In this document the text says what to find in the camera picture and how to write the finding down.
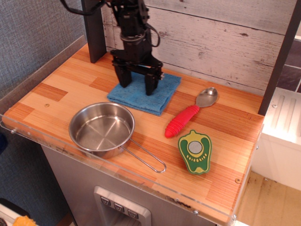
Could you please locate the green toy bell pepper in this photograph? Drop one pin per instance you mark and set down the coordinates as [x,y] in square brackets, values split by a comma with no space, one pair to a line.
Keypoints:
[195,149]

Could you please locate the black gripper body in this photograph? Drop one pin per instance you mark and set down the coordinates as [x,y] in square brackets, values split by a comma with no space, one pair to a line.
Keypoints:
[137,57]

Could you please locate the blue cloth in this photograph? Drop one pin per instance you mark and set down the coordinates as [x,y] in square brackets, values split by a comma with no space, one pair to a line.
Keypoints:
[134,95]

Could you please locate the yellow object bottom left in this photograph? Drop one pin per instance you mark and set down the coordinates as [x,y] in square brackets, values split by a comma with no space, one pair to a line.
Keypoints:
[23,221]

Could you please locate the spoon with red handle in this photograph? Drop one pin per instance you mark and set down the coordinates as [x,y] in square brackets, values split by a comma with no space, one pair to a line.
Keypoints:
[205,98]

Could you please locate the steel pan with wire handle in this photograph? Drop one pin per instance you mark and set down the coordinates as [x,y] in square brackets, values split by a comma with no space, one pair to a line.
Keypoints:
[105,130]

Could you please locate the clear acrylic front guard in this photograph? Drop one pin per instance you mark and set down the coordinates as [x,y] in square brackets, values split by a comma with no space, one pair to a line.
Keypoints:
[136,177]

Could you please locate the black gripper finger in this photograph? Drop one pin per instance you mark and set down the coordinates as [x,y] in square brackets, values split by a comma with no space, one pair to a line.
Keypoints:
[124,75]
[151,83]

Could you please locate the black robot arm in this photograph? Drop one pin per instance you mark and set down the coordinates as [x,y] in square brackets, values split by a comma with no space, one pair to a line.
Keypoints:
[131,17]

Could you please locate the grey metal left rail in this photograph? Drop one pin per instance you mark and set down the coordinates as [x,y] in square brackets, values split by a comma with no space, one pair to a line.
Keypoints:
[38,76]

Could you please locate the grey cabinet with dispenser panel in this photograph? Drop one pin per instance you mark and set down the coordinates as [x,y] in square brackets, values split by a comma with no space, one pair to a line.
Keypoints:
[98,199]

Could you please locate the dark right frame post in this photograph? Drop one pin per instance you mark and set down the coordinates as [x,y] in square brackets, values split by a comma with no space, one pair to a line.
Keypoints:
[281,59]

